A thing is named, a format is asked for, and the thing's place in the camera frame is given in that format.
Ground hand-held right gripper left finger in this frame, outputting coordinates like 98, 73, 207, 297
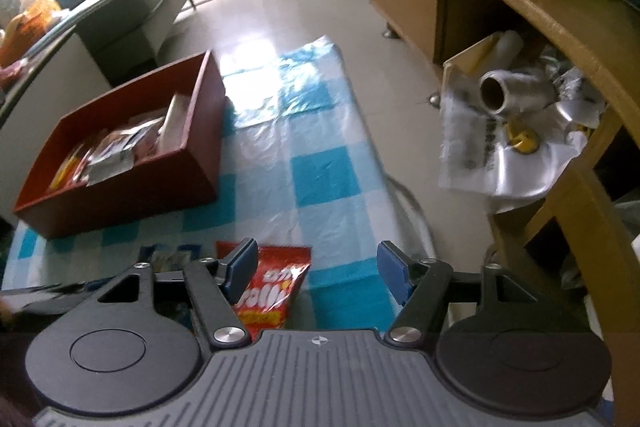
97, 238, 261, 350

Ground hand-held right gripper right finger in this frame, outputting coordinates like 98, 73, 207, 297
376, 241, 536, 348

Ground red snack packet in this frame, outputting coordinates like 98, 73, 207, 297
216, 241, 313, 340

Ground red cardboard box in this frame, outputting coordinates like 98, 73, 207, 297
12, 50, 227, 240

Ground white wafer packet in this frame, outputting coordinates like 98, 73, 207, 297
160, 93, 195, 153

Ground yellow snack packet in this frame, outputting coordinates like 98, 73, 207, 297
50, 151, 85, 191

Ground blue snack packet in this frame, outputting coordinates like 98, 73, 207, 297
140, 243, 201, 273

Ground blue checkered tablecloth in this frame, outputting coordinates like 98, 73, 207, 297
0, 34, 431, 343

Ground white plastic bag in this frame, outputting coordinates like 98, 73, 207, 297
437, 77, 593, 200

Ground yellow round object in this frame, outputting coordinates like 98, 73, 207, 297
506, 120, 540, 156

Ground silver foil roll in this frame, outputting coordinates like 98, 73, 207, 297
479, 68, 558, 115

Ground white paper roll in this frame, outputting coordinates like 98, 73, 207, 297
492, 31, 524, 69

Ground grey sofa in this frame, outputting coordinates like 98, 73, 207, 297
55, 0, 197, 68

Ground wooden shelf unit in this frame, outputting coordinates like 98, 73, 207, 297
360, 0, 640, 427

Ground orange bag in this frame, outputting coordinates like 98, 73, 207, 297
0, 0, 63, 68

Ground grey cable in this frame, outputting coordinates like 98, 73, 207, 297
384, 171, 437, 260

